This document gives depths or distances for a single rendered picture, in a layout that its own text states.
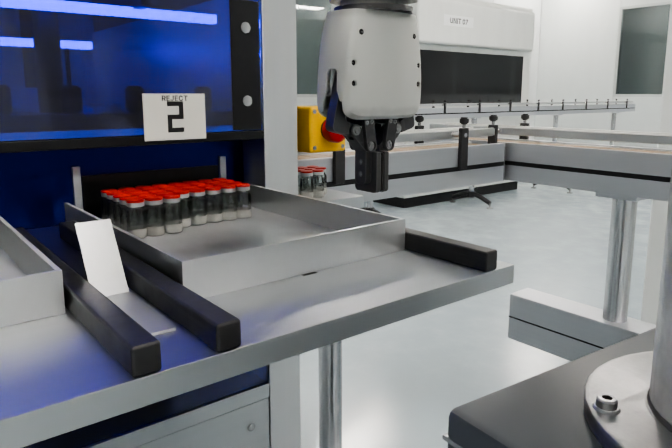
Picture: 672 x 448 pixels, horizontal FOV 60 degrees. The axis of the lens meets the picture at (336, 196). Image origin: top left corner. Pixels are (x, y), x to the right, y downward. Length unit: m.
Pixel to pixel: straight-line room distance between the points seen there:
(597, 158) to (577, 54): 8.25
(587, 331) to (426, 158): 0.55
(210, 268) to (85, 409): 0.17
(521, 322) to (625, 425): 1.20
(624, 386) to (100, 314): 0.34
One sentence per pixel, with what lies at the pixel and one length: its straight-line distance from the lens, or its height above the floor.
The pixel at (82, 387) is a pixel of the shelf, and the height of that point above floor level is 0.88.
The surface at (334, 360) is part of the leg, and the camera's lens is 1.24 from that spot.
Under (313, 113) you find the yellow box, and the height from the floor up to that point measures 1.02.
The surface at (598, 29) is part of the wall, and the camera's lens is 9.47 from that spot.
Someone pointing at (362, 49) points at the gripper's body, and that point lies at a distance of 0.54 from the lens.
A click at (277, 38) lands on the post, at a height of 1.13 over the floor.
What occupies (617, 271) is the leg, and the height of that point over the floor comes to 0.67.
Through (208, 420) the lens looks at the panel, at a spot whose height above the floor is 0.58.
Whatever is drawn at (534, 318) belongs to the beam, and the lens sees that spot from 1.54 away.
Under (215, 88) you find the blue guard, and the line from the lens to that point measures 0.82.
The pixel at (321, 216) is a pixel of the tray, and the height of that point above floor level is 0.89.
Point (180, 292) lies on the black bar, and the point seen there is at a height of 0.90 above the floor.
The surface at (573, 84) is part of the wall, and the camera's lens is 9.59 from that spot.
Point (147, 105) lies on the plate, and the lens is 0.78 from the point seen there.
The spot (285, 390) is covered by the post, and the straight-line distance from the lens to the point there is 0.99.
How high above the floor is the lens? 1.05
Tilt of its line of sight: 10 degrees down
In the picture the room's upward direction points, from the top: straight up
